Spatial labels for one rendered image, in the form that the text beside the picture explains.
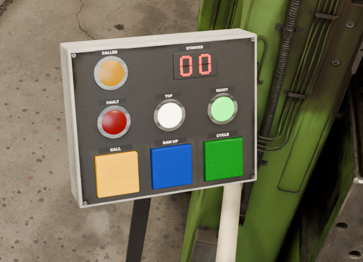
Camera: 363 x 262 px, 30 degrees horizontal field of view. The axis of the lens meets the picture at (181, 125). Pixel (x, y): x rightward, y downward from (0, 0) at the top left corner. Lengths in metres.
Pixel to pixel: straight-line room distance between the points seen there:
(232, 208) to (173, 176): 0.46
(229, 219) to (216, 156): 0.42
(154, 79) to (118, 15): 2.10
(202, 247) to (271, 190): 0.27
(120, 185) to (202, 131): 0.18
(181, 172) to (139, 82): 0.18
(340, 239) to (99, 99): 0.69
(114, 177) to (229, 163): 0.22
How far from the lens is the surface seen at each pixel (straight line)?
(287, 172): 1.71
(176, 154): 1.21
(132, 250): 1.62
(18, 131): 2.67
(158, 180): 1.21
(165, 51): 1.16
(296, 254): 1.89
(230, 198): 1.67
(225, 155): 1.24
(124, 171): 1.19
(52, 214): 2.40
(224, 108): 1.22
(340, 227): 1.55
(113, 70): 1.14
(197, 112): 1.20
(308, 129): 1.60
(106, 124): 1.16
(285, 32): 1.40
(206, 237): 1.88
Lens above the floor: 1.91
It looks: 44 degrees down
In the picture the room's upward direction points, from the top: 11 degrees clockwise
